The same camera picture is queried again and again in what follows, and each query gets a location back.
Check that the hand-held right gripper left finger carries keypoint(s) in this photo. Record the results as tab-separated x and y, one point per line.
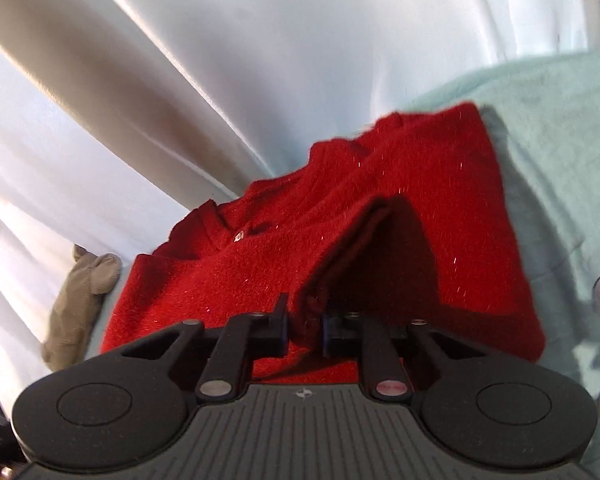
274	334

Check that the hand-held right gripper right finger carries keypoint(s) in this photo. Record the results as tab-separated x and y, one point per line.
326	332

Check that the red knit sweater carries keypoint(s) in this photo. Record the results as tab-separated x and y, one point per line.
260	280

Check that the brown plush toy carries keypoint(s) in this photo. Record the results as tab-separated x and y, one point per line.
77	305

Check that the white curtain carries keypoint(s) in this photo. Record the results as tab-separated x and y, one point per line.
190	75

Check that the light green bed sheet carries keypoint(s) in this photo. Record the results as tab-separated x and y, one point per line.
550	160

